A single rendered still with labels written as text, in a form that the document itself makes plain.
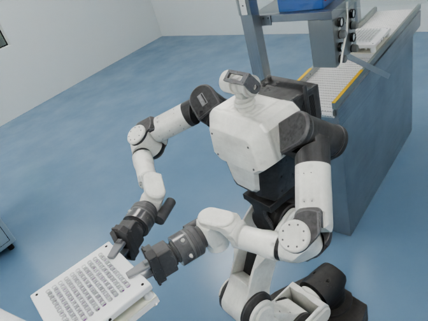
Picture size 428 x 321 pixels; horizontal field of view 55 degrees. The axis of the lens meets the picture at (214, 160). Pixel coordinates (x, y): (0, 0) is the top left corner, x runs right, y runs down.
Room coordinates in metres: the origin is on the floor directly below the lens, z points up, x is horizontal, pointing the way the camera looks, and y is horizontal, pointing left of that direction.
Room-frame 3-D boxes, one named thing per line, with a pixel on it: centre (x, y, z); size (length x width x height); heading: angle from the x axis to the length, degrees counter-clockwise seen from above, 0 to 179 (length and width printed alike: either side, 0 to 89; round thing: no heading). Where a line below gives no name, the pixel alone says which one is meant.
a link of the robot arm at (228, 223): (0.85, 0.03, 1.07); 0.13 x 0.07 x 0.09; 48
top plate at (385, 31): (2.15, -0.98, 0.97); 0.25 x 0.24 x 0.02; 43
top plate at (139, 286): (0.77, 0.40, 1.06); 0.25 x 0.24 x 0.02; 30
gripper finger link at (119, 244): (0.88, 0.33, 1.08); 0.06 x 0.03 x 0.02; 152
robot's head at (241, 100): (1.09, -0.13, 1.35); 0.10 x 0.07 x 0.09; 31
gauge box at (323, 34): (1.64, -0.63, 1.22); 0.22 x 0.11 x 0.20; 134
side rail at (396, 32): (2.03, -1.05, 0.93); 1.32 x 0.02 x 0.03; 134
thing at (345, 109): (2.13, -0.96, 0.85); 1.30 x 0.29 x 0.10; 134
